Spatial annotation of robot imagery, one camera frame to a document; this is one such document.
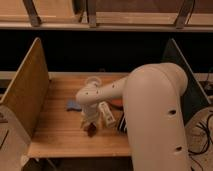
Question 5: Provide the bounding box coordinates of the left wooden side panel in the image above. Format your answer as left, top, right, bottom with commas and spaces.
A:
0, 38, 49, 141

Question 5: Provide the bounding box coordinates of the wooden shelf with brackets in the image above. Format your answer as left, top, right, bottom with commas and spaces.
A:
0, 0, 213, 33

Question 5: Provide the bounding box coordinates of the blue cloth piece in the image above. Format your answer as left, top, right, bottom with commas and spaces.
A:
67, 100, 82, 111

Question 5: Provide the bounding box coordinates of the black white striped box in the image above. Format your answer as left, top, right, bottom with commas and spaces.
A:
117, 114, 127, 133

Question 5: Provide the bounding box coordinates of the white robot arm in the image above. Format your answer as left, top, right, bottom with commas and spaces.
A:
76, 63, 190, 171

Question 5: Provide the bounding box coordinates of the orange round plate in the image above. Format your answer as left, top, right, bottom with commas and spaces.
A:
110, 99, 123, 107

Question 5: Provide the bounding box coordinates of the right dark side panel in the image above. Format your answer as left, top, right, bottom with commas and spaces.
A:
162, 39, 211, 126

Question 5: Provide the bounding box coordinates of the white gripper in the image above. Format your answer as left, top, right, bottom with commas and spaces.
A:
80, 104, 99, 130

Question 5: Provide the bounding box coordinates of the white plastic bottle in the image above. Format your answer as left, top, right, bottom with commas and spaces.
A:
99, 102, 116, 128

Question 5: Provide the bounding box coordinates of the black cables bundle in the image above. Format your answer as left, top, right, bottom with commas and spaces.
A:
187, 111, 213, 171

